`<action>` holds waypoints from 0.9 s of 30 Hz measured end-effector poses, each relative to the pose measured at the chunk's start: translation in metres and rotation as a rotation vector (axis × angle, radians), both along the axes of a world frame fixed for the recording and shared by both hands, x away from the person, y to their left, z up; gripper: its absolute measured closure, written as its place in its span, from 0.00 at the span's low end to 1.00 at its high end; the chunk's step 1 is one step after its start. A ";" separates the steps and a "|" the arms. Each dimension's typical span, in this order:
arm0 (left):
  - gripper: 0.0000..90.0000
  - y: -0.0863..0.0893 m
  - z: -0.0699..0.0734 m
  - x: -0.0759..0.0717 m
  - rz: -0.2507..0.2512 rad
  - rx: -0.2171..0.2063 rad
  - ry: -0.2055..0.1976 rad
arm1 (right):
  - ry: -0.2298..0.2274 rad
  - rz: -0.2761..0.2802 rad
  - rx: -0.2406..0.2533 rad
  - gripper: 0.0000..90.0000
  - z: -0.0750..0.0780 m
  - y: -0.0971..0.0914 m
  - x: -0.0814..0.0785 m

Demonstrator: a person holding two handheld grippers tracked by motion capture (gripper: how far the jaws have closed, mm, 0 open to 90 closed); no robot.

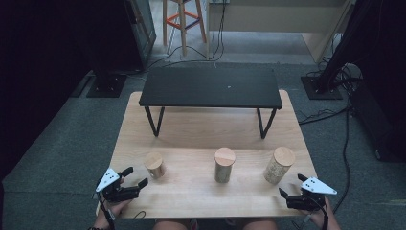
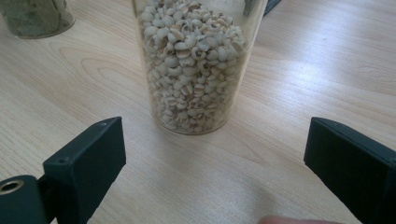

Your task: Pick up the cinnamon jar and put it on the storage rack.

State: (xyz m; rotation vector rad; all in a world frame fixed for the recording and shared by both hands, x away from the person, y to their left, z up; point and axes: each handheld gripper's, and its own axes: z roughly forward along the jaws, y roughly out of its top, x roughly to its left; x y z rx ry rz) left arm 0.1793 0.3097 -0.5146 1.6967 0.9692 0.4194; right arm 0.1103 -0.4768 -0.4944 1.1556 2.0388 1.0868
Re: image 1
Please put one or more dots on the person's left hand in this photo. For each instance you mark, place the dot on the person's left hand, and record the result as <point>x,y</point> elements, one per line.
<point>116,207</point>

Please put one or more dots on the tall jar with wooden lid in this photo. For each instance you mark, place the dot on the tall jar with wooden lid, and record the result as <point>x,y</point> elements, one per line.
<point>277,169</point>

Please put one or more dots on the wooden cylinder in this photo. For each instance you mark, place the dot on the wooden cylinder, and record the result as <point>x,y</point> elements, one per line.
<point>224,166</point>

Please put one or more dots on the person's right leg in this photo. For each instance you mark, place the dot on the person's right leg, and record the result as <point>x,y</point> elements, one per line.
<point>260,225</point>

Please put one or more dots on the person's right hand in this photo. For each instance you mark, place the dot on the person's right hand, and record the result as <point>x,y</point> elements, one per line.
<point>319,216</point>

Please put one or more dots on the person's leg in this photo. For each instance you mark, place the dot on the person's leg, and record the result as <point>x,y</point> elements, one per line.
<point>260,225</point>
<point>170,225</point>

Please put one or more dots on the black shelf with metal legs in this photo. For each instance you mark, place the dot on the black shelf with metal legs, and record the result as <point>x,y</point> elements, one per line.
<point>210,87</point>

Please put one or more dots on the wooden stool with orange braces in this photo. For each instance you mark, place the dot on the wooden stool with orange braces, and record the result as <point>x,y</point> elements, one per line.
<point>182,28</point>

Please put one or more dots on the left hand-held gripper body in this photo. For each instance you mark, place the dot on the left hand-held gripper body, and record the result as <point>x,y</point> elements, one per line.
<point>116,193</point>

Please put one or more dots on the black stand with square base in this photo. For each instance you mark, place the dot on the black stand with square base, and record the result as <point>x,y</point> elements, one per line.
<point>320,87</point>
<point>107,85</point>

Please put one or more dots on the black equipment box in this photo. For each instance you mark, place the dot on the black equipment box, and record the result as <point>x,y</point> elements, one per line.
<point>376,124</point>

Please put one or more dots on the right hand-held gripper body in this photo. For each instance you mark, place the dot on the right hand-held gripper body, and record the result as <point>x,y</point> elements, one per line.
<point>308,202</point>

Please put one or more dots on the person's left leg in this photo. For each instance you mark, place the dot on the person's left leg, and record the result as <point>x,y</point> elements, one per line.
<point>170,225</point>

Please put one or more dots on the dark glass cabinet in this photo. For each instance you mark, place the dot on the dark glass cabinet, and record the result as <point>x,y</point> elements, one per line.
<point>145,32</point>

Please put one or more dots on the short jar with wooden lid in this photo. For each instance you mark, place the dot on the short jar with wooden lid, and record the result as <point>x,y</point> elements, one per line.
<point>154,164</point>

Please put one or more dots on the beige desk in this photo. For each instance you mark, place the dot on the beige desk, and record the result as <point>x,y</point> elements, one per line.
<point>271,16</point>

